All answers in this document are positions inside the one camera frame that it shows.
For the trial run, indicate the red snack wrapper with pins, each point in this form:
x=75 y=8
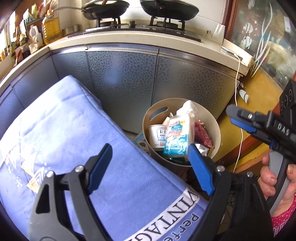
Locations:
x=201 y=135

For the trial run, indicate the sponge pack blue white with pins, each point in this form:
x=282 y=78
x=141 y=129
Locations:
x=179 y=136

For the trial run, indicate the black wok wooden handle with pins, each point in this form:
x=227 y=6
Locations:
x=95 y=10

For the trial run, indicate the blue patterned tablecloth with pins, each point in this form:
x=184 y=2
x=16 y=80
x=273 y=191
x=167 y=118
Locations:
x=138 y=199

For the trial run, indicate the phone on counter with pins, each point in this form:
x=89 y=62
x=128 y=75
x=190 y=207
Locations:
x=231 y=53

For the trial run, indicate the white yogurt cup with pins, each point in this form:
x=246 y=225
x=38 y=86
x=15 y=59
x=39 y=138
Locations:
x=157 y=136

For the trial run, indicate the yellow cooking oil bottle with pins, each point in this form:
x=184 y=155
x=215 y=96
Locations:
x=51 y=27

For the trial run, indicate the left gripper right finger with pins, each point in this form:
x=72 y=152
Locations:
x=237 y=209

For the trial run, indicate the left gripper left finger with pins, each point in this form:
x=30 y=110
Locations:
x=63 y=209

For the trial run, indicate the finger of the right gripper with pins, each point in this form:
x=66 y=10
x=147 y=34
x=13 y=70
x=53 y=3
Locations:
x=256 y=119
x=254 y=132

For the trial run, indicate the grey kitchen cabinets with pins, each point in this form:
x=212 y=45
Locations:
x=126 y=78

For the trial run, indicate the white tissue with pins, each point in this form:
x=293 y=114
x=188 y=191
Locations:
x=190 y=108

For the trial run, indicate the beige round trash bin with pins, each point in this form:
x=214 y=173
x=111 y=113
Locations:
x=158 y=112

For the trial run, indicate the white plastic jug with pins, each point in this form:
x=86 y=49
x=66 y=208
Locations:
x=35 y=39

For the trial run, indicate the right hand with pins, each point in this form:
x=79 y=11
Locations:
x=267 y=181

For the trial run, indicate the gas stove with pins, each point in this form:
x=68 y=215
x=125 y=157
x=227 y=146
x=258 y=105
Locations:
x=164 y=27

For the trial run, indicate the black frying pan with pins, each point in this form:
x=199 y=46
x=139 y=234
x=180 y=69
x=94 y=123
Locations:
x=178 y=10

